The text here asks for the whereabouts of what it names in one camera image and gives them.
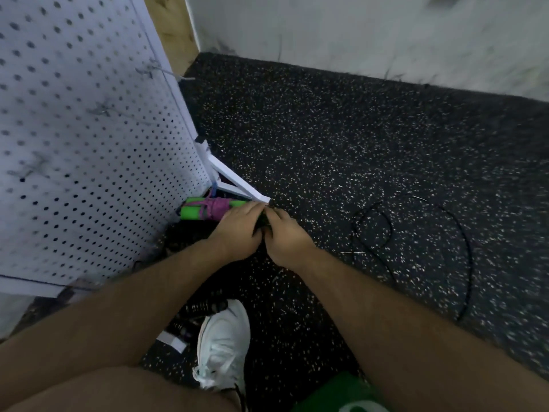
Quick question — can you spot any metal pegboard hook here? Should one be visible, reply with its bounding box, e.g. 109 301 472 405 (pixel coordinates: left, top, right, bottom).
10 154 54 182
88 102 118 118
136 61 197 83

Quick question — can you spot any person's left forearm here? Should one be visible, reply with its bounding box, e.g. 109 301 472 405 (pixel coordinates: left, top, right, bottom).
0 243 234 409

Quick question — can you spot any person's right forearm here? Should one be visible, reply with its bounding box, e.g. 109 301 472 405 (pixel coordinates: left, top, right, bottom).
296 248 549 412

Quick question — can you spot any white pegboard stand foot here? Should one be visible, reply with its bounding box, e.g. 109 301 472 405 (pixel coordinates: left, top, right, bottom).
155 330 189 355
196 137 272 205

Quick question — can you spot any pink green-handled jump rope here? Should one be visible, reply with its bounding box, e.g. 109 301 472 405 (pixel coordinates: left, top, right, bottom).
178 195 258 223

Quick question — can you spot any pile of black ropes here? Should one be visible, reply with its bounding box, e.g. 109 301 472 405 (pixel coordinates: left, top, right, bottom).
158 220 234 342

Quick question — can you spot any person's left hand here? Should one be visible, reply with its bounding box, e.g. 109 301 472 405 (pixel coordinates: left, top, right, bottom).
206 201 269 263

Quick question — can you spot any white left shoe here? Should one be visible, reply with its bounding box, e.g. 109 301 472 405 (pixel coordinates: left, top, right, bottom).
192 298 252 412

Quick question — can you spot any person's left leg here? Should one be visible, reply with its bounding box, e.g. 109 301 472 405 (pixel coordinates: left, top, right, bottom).
0 365 243 412

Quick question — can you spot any black foam-handled jump rope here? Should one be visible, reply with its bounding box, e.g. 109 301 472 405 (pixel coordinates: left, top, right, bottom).
256 195 475 324

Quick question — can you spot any person's right hand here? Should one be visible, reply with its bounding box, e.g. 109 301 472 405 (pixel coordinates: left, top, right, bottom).
261 207 321 272

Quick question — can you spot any white pegboard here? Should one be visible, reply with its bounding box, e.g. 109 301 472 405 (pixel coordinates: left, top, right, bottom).
0 0 214 299

